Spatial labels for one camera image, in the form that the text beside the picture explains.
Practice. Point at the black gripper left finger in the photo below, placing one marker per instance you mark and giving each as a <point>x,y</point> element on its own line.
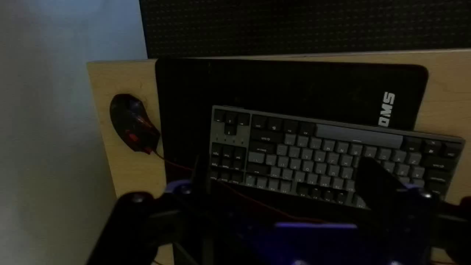
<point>199,174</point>

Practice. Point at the grey black keyboard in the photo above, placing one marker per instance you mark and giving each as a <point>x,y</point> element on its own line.
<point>295,157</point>

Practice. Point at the black desk mat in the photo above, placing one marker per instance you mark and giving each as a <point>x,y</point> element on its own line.
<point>275,89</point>

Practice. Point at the black red computer mouse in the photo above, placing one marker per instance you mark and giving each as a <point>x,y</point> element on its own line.
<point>130,120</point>

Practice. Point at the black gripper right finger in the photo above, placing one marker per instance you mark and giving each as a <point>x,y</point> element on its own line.
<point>378,185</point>

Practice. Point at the black perforated panel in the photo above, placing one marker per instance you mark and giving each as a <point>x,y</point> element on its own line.
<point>295,24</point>

